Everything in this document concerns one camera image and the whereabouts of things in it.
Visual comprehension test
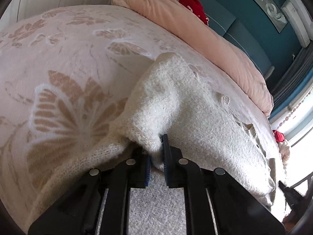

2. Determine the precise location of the grey curtain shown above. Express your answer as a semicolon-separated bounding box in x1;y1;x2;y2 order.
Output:
268;46;313;121

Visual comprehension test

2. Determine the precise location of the red plush toy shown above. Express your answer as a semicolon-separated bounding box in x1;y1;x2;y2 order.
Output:
272;129;286;143

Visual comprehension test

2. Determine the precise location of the pink butterfly print blanket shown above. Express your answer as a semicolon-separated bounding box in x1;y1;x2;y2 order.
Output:
0;4;285;234

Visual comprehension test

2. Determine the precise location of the red knitted cloth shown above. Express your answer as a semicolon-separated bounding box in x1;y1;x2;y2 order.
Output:
168;0;210;26

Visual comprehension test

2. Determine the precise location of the pink duvet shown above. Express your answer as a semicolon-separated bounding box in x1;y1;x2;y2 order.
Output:
111;0;273;118

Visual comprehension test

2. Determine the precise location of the white window frame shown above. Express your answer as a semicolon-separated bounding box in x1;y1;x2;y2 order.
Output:
276;0;311;48

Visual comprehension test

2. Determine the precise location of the red bead string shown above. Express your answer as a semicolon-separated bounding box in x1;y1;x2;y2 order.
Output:
276;96;308;131

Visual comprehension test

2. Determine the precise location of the white knitted sweater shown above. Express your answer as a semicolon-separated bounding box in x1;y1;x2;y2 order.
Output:
29;52;286;235

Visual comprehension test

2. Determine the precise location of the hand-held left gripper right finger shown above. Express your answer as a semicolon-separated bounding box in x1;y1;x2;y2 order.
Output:
161;134;286;235

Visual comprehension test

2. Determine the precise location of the silver framed wall picture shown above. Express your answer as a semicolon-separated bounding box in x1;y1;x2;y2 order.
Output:
232;0;288;34

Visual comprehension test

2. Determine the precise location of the pink plush toy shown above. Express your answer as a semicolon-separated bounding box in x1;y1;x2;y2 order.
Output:
278;140;291;170

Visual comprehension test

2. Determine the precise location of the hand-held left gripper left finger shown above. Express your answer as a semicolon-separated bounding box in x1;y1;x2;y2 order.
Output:
28;147;151;235

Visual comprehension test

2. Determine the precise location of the teal padded headboard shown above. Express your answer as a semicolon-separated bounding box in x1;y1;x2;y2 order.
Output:
137;0;304;89

